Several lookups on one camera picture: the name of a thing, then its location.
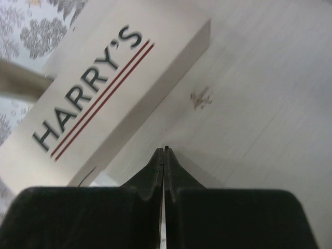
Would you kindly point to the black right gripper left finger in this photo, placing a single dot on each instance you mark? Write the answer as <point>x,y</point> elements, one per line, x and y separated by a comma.
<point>127,216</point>

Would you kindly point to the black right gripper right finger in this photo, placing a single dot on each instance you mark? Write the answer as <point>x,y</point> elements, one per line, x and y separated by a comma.
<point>201,217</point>

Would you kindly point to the grey Harry's razor box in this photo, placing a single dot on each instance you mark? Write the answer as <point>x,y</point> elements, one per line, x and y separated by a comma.
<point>93,108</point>

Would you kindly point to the white two-tier shelf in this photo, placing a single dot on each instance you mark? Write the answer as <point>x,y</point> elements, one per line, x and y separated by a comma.
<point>254,111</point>

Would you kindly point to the floral table mat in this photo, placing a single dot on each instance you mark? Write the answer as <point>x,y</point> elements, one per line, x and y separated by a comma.
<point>30,31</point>

